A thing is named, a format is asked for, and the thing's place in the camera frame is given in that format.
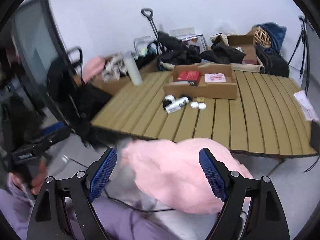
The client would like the small white lid jar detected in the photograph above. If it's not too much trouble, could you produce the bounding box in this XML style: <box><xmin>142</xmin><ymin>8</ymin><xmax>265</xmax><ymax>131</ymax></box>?
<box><xmin>198</xmin><ymin>103</ymin><xmax>207</xmax><ymax>110</ymax></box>

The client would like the small wooden block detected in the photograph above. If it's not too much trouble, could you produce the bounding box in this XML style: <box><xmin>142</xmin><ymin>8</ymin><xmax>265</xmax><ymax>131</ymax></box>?
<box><xmin>196</xmin><ymin>97</ymin><xmax>205</xmax><ymax>103</ymax></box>

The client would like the white tube bottle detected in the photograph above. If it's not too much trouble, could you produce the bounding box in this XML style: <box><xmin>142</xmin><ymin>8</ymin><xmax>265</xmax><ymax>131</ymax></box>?
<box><xmin>165</xmin><ymin>96</ymin><xmax>189</xmax><ymax>114</ymax></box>

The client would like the pink cartoon wallet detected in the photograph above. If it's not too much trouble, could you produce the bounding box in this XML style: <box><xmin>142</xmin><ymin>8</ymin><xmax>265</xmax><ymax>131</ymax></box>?
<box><xmin>204</xmin><ymin>73</ymin><xmax>226</xmax><ymax>83</ymax></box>

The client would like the red and green box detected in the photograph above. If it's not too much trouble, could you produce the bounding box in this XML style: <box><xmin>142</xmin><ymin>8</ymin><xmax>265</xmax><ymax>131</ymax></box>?
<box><xmin>175</xmin><ymin>70</ymin><xmax>201</xmax><ymax>86</ymax></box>

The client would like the frosted plastic container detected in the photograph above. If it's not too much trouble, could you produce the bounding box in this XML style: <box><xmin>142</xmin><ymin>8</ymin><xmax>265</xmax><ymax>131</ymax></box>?
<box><xmin>43</xmin><ymin>141</ymin><xmax>69</xmax><ymax>177</ymax></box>

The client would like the white round jar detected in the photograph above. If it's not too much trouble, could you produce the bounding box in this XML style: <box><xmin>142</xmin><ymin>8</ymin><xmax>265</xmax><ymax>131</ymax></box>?
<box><xmin>163</xmin><ymin>95</ymin><xmax>175</xmax><ymax>104</ymax></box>

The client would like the person left hand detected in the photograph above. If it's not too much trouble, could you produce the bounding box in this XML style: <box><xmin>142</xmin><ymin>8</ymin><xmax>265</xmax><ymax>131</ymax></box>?
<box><xmin>10</xmin><ymin>160</ymin><xmax>48</xmax><ymax>196</ymax></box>

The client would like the pink cloth on lap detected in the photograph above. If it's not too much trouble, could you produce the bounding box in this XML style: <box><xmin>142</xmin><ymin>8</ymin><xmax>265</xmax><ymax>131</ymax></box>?
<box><xmin>122</xmin><ymin>138</ymin><xmax>252</xmax><ymax>214</ymax></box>

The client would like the black stroller cart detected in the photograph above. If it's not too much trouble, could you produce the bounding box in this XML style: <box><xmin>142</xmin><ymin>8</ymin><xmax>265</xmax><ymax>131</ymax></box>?
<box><xmin>46</xmin><ymin>46</ymin><xmax>113</xmax><ymax>145</ymax></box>

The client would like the cardboard box left floor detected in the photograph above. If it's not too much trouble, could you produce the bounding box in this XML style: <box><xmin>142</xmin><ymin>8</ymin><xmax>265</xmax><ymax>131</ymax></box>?
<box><xmin>89</xmin><ymin>55</ymin><xmax>161</xmax><ymax>96</ymax></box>

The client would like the cardboard tray box on table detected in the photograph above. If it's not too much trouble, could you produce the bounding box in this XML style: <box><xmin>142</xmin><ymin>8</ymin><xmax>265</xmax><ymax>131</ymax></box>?
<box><xmin>163</xmin><ymin>63</ymin><xmax>238</xmax><ymax>100</ymax></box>

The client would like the beige clothes pile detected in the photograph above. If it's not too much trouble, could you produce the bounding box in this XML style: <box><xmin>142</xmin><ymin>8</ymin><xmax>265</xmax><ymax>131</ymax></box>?
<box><xmin>101</xmin><ymin>54</ymin><xmax>127</xmax><ymax>82</ymax></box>

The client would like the pink bag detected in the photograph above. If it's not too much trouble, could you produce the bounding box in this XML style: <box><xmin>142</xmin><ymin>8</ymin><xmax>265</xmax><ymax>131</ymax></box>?
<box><xmin>82</xmin><ymin>56</ymin><xmax>106</xmax><ymax>83</ymax></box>

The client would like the black smartphone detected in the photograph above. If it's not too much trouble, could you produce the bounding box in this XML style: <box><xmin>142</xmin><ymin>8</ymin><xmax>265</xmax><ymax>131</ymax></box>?
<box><xmin>310</xmin><ymin>120</ymin><xmax>320</xmax><ymax>153</ymax></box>

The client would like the white thermos bottle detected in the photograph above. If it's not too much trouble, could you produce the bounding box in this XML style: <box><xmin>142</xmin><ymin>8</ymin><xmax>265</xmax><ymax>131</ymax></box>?
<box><xmin>123</xmin><ymin>52</ymin><xmax>143</xmax><ymax>86</ymax></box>

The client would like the black clothes pile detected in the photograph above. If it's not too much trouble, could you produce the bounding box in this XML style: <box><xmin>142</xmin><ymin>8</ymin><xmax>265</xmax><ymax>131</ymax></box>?
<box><xmin>200</xmin><ymin>42</ymin><xmax>246</xmax><ymax>64</ymax></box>

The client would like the black backpack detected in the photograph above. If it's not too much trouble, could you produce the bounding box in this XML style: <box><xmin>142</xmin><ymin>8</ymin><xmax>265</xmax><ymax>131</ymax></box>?
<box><xmin>255</xmin><ymin>43</ymin><xmax>290</xmax><ymax>77</ymax></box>

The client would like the white metal rack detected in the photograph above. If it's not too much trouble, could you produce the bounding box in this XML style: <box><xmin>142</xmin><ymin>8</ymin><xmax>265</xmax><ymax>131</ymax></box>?
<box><xmin>133</xmin><ymin>36</ymin><xmax>155</xmax><ymax>56</ymax></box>

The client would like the open cardboard box background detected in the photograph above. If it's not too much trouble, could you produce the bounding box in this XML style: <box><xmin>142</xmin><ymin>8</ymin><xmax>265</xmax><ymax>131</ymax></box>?
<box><xmin>227</xmin><ymin>34</ymin><xmax>258</xmax><ymax>64</ymax></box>

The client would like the woven rattan ball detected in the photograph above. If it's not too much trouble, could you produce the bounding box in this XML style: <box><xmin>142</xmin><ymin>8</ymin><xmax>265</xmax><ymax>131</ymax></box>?
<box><xmin>252</xmin><ymin>26</ymin><xmax>271</xmax><ymax>48</ymax></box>

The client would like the blue bag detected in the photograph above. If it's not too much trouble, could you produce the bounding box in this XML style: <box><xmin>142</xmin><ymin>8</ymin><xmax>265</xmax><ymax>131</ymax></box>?
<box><xmin>255</xmin><ymin>22</ymin><xmax>287</xmax><ymax>53</ymax></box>

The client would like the black cable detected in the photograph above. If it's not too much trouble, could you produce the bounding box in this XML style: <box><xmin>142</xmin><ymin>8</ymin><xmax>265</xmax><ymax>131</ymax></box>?
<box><xmin>102</xmin><ymin>187</ymin><xmax>176</xmax><ymax>213</ymax></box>

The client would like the wall power strip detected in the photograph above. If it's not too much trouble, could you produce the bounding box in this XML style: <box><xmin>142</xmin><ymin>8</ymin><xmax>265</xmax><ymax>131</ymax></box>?
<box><xmin>170</xmin><ymin>27</ymin><xmax>196</xmax><ymax>36</ymax></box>

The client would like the black camera tripod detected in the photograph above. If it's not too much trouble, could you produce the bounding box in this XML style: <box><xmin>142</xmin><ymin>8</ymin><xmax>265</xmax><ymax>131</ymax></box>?
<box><xmin>288</xmin><ymin>16</ymin><xmax>310</xmax><ymax>83</ymax></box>

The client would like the trolley handle black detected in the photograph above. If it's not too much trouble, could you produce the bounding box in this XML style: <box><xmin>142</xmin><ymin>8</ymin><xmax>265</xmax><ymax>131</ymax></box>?
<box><xmin>140</xmin><ymin>8</ymin><xmax>165</xmax><ymax>53</ymax></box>

